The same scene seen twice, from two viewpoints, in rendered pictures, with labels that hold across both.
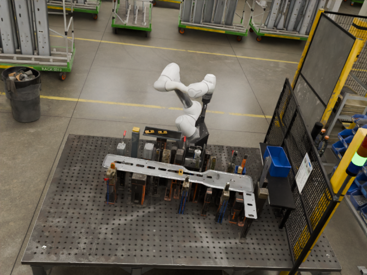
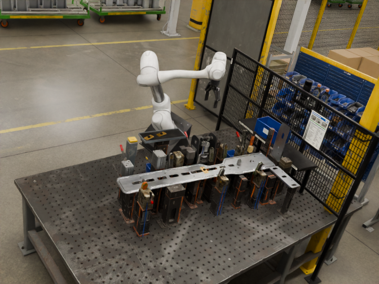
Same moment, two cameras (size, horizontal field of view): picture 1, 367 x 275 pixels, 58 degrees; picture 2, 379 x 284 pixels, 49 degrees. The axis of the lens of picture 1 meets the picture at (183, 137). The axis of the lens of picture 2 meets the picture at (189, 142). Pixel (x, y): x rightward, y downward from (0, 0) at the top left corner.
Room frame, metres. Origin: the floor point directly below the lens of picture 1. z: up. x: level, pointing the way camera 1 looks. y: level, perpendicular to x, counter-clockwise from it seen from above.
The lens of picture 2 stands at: (0.06, 1.65, 2.80)
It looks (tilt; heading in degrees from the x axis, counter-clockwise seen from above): 30 degrees down; 326
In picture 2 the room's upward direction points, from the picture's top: 11 degrees clockwise
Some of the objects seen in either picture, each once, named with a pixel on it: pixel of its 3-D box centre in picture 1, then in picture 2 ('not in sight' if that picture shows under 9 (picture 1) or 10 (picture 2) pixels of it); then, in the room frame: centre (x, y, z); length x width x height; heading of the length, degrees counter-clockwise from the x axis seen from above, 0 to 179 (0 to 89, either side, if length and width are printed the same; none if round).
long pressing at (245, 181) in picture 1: (178, 172); (202, 171); (2.26, -0.01, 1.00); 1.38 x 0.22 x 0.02; 91
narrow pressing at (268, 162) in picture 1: (265, 172); (280, 141); (2.27, -0.76, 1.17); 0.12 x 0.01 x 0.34; 1
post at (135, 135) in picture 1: (134, 148); (129, 164); (2.60, 0.46, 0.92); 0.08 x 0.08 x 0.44; 1
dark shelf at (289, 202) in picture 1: (274, 172); (274, 142); (2.48, -0.93, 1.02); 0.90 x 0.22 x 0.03; 1
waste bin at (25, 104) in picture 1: (24, 95); not in sight; (4.07, 2.40, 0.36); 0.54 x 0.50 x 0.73; 9
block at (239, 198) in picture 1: (235, 209); (265, 188); (2.09, -0.57, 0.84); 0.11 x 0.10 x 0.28; 1
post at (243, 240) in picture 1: (246, 227); (287, 199); (1.90, -0.66, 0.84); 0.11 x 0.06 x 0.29; 1
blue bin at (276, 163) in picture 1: (276, 161); (272, 131); (2.55, -0.93, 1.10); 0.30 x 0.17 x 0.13; 8
